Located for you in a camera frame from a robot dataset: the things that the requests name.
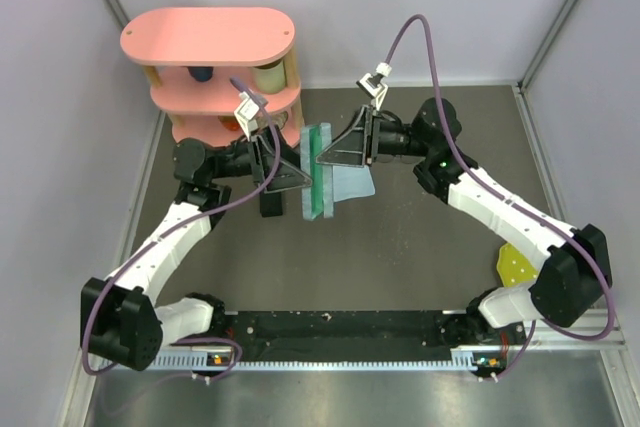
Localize orange red small cup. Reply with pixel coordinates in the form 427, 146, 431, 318
218, 116, 241, 132

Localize patterned ceramic bowl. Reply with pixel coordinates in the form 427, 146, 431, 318
271, 111, 289, 131

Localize black glasses case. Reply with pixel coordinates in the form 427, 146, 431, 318
259, 192, 284, 218

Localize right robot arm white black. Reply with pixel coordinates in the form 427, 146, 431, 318
312, 98, 616, 343

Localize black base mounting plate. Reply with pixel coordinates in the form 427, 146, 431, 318
188, 310, 525, 362

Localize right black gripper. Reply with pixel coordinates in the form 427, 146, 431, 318
315, 106, 433, 169

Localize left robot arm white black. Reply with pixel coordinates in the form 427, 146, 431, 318
80, 131, 312, 375

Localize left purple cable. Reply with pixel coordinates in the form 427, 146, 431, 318
80, 75, 281, 387

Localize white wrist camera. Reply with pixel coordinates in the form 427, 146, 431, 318
234, 92, 269, 140
356, 62, 392, 111

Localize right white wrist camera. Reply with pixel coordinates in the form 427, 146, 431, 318
356, 62, 392, 111

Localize purple cable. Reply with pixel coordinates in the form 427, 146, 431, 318
387, 15, 615, 382
80, 75, 281, 387

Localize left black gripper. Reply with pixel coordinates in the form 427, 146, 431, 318
208, 124, 318, 192

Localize cream cylindrical jar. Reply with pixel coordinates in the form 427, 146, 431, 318
251, 60, 287, 95

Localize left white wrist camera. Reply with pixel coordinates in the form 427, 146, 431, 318
234, 92, 269, 140

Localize aluminium rail with cable duct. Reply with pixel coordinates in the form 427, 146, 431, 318
91, 307, 624, 377

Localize thin black wire eyeglasses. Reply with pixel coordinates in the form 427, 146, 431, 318
376, 155, 416, 165

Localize blue grey glasses case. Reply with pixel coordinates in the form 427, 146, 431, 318
299, 123, 334, 221

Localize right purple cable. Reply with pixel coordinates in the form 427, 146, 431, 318
387, 15, 615, 382

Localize pink three-tier wooden shelf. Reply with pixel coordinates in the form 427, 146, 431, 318
120, 7, 304, 147

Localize dark blue cup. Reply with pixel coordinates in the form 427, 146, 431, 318
187, 66, 214, 83

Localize yellow green dotted plate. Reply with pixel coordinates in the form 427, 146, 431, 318
496, 243, 537, 287

